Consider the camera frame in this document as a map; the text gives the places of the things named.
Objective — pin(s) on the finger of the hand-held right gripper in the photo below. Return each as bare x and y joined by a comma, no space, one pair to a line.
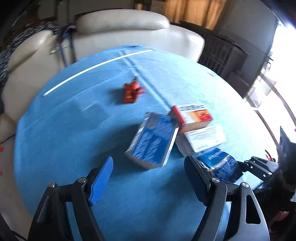
259,165

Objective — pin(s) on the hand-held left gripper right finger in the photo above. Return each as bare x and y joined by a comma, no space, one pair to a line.
196,183

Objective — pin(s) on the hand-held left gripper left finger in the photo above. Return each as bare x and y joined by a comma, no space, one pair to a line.
104,180

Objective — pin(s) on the blue foil packet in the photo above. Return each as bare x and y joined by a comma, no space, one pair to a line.
222,165

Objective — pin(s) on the clear plastic tray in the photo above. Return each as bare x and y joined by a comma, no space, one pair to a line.
183,148

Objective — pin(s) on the white box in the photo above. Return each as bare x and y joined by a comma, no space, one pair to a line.
203,138

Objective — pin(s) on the blue printed box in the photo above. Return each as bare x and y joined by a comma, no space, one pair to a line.
152,139

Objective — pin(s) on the orange and red box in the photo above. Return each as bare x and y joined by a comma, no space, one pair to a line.
196,118

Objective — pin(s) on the red wrapper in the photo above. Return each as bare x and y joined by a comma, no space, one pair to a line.
130,91

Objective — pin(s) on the cardboard box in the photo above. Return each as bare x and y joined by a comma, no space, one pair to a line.
238,81

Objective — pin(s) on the wooden crib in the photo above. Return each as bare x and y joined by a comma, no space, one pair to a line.
219,53

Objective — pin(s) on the cream leather sofa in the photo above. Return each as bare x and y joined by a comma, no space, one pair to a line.
120,25

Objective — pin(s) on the black and white patterned cloth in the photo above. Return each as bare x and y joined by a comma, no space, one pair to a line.
13,46

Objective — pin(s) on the orange curtain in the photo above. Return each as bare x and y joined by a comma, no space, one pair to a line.
196,11

